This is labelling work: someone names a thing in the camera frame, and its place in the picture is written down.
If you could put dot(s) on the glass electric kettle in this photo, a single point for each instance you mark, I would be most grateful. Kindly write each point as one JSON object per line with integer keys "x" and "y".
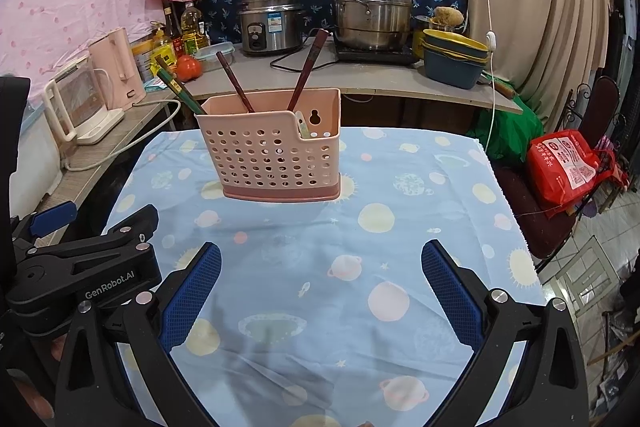
{"x": 80, "y": 102}

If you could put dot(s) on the gold flower spoon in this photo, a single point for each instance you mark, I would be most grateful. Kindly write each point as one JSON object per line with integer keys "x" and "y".
{"x": 301, "y": 123}

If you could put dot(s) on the grey wooden side shelf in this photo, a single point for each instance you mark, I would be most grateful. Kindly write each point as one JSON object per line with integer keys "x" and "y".
{"x": 100, "y": 167}

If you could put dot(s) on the blue bowl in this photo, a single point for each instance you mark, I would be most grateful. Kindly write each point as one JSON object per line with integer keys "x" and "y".
{"x": 452, "y": 72}

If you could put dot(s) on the green plastic bag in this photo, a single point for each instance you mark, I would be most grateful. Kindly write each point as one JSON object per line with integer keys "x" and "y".
{"x": 510, "y": 132}

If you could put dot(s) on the silver rice cooker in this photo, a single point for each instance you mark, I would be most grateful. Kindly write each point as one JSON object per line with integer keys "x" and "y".
{"x": 270, "y": 27}

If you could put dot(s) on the red plastic bag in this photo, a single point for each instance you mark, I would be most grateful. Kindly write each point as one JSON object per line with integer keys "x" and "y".
{"x": 565, "y": 167}

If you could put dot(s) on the red tomato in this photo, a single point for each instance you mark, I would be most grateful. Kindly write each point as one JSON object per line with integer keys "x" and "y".
{"x": 189, "y": 68}

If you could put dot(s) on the pink electric kettle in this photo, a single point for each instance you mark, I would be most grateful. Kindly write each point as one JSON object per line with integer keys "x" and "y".
{"x": 117, "y": 67}

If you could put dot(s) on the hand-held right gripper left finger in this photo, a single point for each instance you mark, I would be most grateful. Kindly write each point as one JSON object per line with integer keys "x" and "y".
{"x": 192, "y": 297}

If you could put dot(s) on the green chopstick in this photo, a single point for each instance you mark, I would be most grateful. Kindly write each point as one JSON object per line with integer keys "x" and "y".
{"x": 189, "y": 101}

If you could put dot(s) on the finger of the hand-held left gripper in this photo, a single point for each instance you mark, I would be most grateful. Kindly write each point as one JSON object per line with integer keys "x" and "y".
{"x": 52, "y": 217}
{"x": 125, "y": 234}

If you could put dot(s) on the blue planet print tablecloth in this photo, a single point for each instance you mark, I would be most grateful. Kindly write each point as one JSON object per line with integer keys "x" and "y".
{"x": 310, "y": 257}

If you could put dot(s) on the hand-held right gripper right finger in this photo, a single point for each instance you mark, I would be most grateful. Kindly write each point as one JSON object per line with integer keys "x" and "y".
{"x": 450, "y": 292}

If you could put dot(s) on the dark sauce bottle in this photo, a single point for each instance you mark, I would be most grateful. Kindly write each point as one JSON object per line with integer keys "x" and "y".
{"x": 171, "y": 29}

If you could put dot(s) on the clear cooking oil bottle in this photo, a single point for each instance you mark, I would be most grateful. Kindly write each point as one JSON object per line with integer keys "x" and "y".
{"x": 192, "y": 29}

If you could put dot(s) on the black induction cooker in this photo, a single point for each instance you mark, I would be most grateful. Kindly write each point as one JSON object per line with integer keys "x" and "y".
{"x": 380, "y": 56}

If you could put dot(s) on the dark metal chair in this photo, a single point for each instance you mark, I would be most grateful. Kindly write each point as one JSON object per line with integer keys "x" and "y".
{"x": 520, "y": 207}

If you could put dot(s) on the person's left hand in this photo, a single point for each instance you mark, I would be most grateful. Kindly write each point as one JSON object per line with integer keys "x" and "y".
{"x": 37, "y": 402}

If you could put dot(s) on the clear lidded food container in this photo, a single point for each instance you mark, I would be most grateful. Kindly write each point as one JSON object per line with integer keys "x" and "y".
{"x": 215, "y": 52}

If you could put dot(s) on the maroon chopstick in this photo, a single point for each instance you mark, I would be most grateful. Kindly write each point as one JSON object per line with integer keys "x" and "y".
{"x": 305, "y": 67}
{"x": 235, "y": 82}

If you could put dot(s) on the yellow bowl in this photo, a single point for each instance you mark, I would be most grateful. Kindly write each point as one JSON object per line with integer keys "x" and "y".
{"x": 452, "y": 42}

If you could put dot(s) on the beige curtain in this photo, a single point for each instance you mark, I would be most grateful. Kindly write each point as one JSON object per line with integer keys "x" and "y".
{"x": 540, "y": 7}

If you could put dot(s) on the pink perforated utensil basket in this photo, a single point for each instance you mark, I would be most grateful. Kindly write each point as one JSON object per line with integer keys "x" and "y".
{"x": 270, "y": 157}

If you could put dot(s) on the tan loofah sponge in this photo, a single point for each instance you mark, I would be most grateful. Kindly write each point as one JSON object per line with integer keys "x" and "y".
{"x": 447, "y": 17}

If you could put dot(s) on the yellow label bottle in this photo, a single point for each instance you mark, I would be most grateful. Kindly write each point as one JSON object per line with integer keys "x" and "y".
{"x": 162, "y": 49}

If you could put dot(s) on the steel steamer pot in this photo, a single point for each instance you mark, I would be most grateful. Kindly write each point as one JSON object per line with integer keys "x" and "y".
{"x": 372, "y": 7}

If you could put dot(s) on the yellow tin can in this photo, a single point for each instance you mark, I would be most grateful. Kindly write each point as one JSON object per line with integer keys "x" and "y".
{"x": 142, "y": 59}

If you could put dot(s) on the grey counter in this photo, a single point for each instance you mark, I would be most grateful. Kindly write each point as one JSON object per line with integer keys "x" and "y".
{"x": 390, "y": 79}

